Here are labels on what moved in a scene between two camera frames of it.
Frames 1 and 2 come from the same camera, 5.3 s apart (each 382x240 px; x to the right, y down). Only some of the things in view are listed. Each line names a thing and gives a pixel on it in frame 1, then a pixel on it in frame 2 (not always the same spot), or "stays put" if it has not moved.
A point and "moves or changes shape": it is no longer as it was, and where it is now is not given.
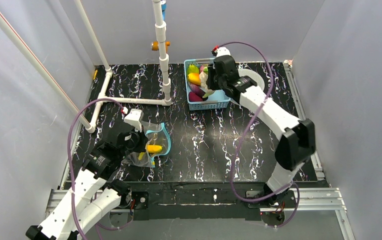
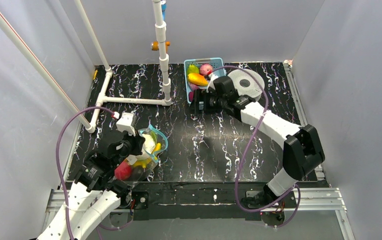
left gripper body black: x=139 y=141 stays put
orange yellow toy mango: x=194 y=78 stays put
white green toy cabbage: x=203 y=79 → x=150 y=141
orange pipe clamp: x=155 y=45 stays put
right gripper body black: x=211 y=79 → x=198 y=105
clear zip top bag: x=158 y=143 moves or changes shape
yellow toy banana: x=153 y=148 → x=154 y=157
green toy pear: x=192 y=69 stays put
